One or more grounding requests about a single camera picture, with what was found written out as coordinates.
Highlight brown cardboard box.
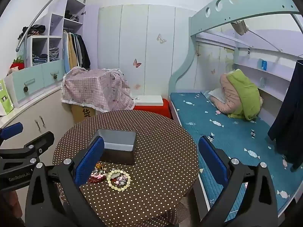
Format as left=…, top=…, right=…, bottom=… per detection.
left=71, top=104, right=97, bottom=124

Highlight grey cloth bundle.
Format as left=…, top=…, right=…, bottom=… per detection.
left=231, top=20, right=249, bottom=36

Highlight pink checked cover cloth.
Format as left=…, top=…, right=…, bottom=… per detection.
left=62, top=67, right=135, bottom=111

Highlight red basket with greenery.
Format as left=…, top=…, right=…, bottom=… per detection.
left=10, top=56, right=25, bottom=70

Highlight green quilt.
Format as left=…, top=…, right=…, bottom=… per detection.
left=227, top=68, right=264, bottom=121

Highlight light blue hanging garment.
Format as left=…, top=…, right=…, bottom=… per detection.
left=63, top=32, right=71, bottom=72

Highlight teal printed mattress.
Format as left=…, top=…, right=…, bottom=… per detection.
left=169, top=92, right=297, bottom=218

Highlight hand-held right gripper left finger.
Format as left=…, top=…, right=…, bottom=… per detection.
left=25, top=137, right=106, bottom=227

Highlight dark clothes pile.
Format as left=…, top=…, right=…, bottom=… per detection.
left=18, top=24, right=46, bottom=40

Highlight black hanging jacket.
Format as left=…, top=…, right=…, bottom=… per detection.
left=76, top=34, right=91, bottom=70

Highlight round polka-dot table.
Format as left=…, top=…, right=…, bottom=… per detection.
left=52, top=110, right=199, bottom=227

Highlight teal bunk bed frame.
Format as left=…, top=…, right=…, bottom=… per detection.
left=169, top=0, right=303, bottom=95

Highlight green paper bag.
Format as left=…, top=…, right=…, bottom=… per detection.
left=0, top=79, right=14, bottom=115

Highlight curved metal rail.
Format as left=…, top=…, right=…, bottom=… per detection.
left=15, top=0, right=91, bottom=52

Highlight dark grey rectangular box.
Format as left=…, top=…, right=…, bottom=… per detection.
left=89, top=129, right=137, bottom=166

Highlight white bedside wall shelf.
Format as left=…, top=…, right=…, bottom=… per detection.
left=233, top=63, right=294, bottom=102

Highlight colourful gem brooch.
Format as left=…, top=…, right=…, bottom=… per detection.
left=94, top=162, right=106, bottom=174

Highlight wide teal drawer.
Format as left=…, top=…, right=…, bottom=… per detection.
left=12, top=72, right=44, bottom=102

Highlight dark navy hanging garment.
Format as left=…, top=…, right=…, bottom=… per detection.
left=267, top=60, right=303, bottom=173

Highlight cream bead bracelet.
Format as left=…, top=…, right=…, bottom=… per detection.
left=106, top=169, right=131, bottom=190

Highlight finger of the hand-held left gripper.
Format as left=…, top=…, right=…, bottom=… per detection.
left=0, top=131, right=55, bottom=164
left=0, top=122, right=23, bottom=142

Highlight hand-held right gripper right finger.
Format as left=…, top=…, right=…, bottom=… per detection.
left=193, top=136, right=278, bottom=227

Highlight white pillow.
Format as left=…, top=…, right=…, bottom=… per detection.
left=208, top=87, right=224, bottom=104

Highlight dark folded clothes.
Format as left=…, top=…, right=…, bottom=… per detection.
left=64, top=10, right=80, bottom=22

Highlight white wardrobe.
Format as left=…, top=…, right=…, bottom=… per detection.
left=98, top=4, right=197, bottom=100

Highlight red box white lid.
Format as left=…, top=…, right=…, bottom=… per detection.
left=133, top=95, right=172, bottom=119

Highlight mustard yellow hanging garment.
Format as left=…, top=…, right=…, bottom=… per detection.
left=68, top=33, right=80, bottom=69

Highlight red bead bracelet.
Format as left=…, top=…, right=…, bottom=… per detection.
left=89, top=173, right=107, bottom=184

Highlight folded blue jeans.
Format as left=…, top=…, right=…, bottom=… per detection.
left=33, top=54, right=49, bottom=64

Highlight lavender open shelf unit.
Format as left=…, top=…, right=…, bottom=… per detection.
left=18, top=0, right=86, bottom=69

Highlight folded pale jeans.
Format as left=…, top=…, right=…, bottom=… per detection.
left=48, top=47, right=59, bottom=62

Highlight narrow teal drawer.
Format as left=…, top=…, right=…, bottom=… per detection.
left=42, top=60, right=65, bottom=88

